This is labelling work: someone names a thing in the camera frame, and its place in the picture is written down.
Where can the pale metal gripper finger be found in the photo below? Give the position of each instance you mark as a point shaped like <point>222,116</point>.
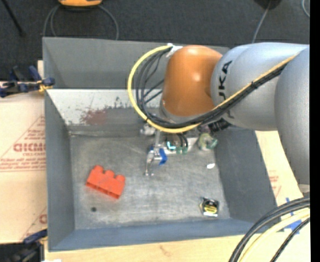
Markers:
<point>149,165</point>
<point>157,156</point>

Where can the grey metal bin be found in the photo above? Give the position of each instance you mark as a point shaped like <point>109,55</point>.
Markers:
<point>162,198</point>

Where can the small white scrap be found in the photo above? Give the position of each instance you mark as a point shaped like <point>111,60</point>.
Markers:
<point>210,166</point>

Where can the red toy building brick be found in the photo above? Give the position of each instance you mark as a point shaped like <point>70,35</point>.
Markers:
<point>105,182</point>

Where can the black and yellow tape measure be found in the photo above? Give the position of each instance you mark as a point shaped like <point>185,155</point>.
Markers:
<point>209,207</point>

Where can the brown cardboard board, red print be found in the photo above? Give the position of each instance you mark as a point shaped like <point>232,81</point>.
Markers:
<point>18,201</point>

